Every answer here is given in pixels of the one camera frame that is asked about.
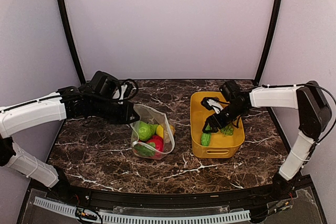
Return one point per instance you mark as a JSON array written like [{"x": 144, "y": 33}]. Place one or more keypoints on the clear dotted zip top bag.
[{"x": 152, "y": 116}]

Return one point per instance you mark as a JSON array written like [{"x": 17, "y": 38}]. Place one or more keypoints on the black front rail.
[{"x": 241, "y": 198}]

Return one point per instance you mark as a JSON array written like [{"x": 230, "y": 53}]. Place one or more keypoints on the black right frame post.
[{"x": 268, "y": 41}]

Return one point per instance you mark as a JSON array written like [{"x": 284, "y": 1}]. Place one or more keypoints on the small right wrist webcam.
[{"x": 212, "y": 104}]

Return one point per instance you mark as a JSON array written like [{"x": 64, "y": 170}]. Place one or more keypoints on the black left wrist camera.
[{"x": 104, "y": 84}]

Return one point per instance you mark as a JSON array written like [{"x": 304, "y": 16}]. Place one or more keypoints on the green toy grapes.
[{"x": 227, "y": 131}]

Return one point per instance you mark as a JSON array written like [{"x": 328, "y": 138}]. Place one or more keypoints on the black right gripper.
[{"x": 212, "y": 118}]

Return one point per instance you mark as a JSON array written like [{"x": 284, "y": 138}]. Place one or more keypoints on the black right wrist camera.
[{"x": 229, "y": 90}]

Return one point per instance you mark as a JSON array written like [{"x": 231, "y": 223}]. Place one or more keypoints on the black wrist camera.
[
  {"x": 104, "y": 84},
  {"x": 229, "y": 90}
]

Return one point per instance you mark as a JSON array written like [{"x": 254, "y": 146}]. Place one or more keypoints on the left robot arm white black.
[{"x": 23, "y": 116}]

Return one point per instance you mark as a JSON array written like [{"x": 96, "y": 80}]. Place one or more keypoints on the black left frame post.
[{"x": 70, "y": 40}]

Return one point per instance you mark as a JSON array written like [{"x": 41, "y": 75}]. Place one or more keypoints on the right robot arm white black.
[{"x": 307, "y": 98}]

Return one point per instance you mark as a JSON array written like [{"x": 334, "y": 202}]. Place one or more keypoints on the green toy cucumber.
[{"x": 206, "y": 139}]

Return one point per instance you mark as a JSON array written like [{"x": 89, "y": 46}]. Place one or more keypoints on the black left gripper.
[{"x": 124, "y": 118}]

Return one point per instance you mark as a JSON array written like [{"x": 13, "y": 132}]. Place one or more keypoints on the red toy apple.
[{"x": 157, "y": 143}]

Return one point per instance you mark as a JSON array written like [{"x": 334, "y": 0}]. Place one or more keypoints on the black frame post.
[
  {"x": 70, "y": 40},
  {"x": 268, "y": 41}
]

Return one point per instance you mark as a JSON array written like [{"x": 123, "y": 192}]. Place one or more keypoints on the yellow toy lemon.
[{"x": 160, "y": 130}]

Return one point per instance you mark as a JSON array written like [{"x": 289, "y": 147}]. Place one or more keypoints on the white slotted cable duct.
[{"x": 145, "y": 215}]

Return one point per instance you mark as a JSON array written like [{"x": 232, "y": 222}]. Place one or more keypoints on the green toy guava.
[{"x": 146, "y": 131}]

